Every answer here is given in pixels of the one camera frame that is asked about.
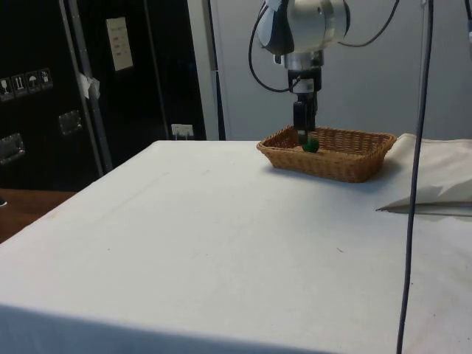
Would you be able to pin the wicker basket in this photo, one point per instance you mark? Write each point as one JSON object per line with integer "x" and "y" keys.
{"x": 332, "y": 162}

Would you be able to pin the green ball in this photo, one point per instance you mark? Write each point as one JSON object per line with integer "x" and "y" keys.
{"x": 310, "y": 145}

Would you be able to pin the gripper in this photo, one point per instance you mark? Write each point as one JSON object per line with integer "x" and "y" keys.
{"x": 295, "y": 75}

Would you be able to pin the black cabinet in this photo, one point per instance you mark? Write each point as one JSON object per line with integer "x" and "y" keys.
{"x": 44, "y": 140}

